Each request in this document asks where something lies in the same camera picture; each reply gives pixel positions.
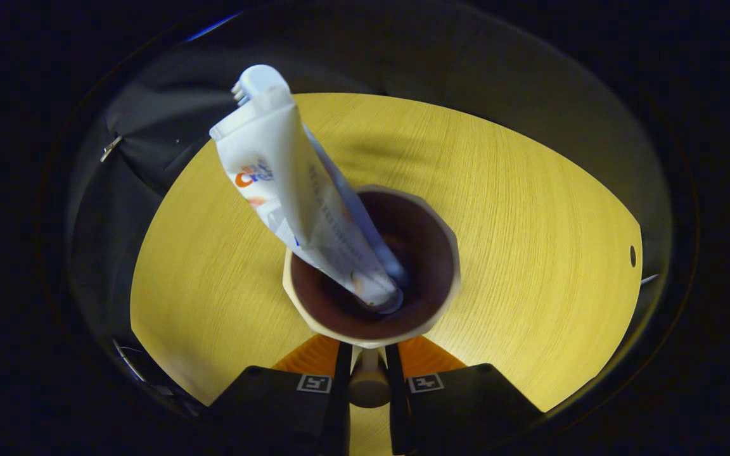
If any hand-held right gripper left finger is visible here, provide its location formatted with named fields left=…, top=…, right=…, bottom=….
left=207, top=334, right=353, bottom=455

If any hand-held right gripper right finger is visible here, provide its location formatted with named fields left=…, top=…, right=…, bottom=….
left=385, top=334, right=543, bottom=455

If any beige cup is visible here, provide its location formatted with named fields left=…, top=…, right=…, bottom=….
left=282, top=185, right=462, bottom=409

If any white toothpaste tube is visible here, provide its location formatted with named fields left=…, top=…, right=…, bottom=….
left=209, top=85, right=404, bottom=314

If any white toothbrush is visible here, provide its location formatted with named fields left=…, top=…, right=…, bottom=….
left=232, top=64, right=411, bottom=289

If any wooden desktop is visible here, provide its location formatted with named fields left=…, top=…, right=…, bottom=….
left=129, top=93, right=643, bottom=455

